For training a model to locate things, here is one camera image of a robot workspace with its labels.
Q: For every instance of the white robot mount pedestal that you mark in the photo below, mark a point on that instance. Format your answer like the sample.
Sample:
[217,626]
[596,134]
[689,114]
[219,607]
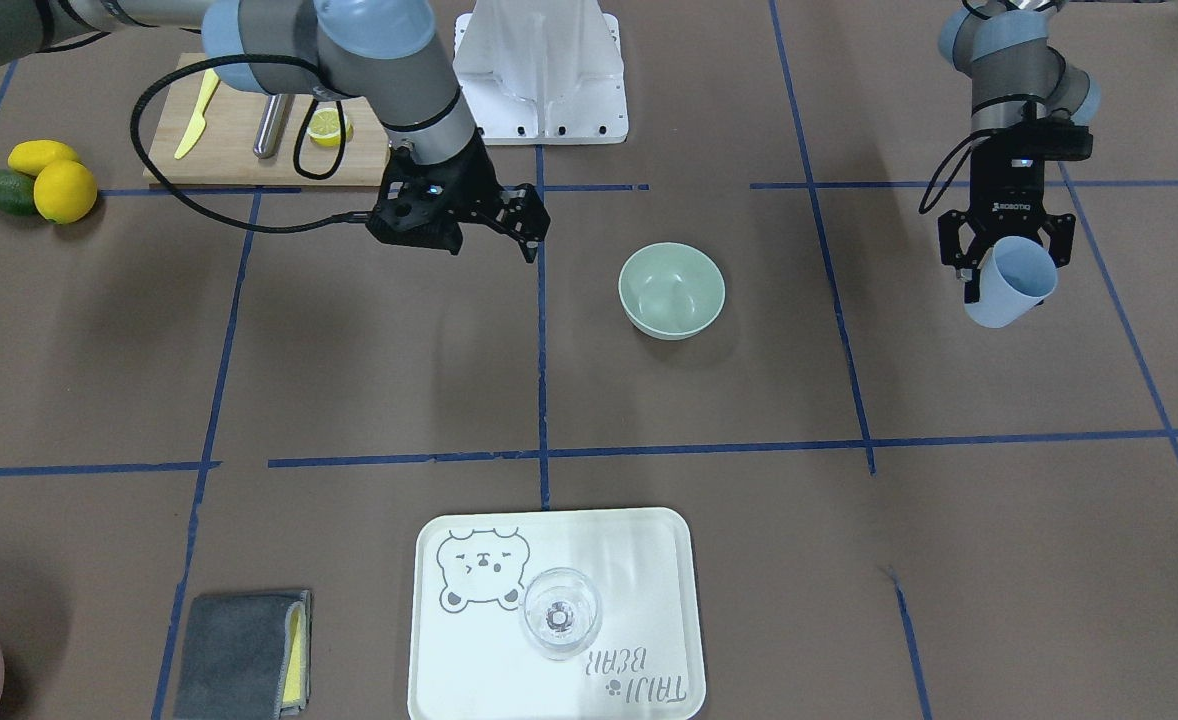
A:
[543,73]

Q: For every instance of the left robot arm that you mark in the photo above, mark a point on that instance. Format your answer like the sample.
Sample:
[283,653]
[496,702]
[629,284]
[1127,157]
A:
[1028,106]

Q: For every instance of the grey and yellow sponge cloth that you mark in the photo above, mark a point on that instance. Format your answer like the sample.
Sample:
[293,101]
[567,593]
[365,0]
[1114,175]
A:
[246,656]

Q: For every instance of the yellow plastic knife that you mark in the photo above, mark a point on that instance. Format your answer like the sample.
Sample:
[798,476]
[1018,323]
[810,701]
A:
[197,122]

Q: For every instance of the clear wine glass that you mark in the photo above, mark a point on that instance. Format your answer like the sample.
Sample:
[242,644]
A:
[562,613]

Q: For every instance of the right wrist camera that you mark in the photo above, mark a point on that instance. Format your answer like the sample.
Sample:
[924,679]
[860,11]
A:
[417,219]

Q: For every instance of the whole yellow lemon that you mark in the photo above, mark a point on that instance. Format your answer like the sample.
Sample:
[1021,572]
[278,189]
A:
[65,192]

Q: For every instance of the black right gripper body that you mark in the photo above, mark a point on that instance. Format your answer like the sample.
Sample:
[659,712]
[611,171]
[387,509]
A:
[476,183]

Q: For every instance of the cream bear serving tray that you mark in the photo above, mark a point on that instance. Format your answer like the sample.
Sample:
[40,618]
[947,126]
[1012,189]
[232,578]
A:
[469,657]

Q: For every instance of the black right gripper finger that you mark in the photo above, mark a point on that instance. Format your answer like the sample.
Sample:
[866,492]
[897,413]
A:
[522,200]
[526,231]

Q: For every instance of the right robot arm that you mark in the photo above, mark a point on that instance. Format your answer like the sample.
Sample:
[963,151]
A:
[387,53]

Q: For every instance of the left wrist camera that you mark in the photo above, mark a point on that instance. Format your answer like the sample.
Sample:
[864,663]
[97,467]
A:
[1052,139]

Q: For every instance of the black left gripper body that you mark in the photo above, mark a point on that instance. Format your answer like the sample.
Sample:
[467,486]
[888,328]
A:
[1015,189]

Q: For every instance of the light blue plastic cup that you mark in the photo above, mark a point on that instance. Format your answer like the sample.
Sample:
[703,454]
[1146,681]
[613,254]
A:
[1016,275]

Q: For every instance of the metal cylinder handle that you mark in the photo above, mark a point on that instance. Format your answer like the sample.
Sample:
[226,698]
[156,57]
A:
[272,126]

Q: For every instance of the mint green bowl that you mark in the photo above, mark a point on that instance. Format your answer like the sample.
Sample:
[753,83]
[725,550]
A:
[671,291]

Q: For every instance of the lemon half slice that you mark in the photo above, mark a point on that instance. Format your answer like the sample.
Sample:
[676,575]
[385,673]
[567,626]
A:
[329,127]

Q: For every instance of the wooden cutting board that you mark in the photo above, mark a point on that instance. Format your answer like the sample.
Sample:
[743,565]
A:
[224,154]

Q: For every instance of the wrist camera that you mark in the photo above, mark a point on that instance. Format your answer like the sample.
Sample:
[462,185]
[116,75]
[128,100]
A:
[417,219]
[1052,139]

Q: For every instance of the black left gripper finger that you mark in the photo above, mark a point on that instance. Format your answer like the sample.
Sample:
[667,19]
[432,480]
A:
[963,245]
[1060,233]

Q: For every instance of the green avocado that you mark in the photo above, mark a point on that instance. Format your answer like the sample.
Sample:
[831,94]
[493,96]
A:
[16,194]

